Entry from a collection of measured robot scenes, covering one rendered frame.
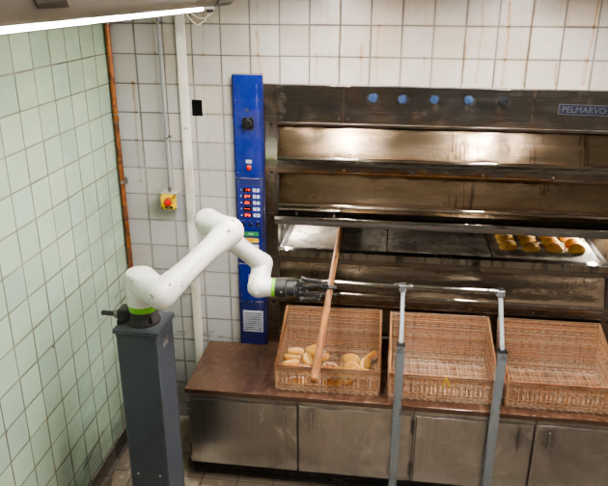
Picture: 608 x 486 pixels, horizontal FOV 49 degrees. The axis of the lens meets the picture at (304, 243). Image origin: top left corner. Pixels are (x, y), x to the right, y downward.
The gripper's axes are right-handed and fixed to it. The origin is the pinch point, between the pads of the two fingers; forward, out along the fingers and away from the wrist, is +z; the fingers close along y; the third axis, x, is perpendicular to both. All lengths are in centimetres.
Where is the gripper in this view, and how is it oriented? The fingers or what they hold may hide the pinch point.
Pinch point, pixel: (328, 290)
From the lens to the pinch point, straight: 324.2
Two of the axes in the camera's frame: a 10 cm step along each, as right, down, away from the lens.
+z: 9.9, 0.5, -1.0
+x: -1.1, 3.5, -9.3
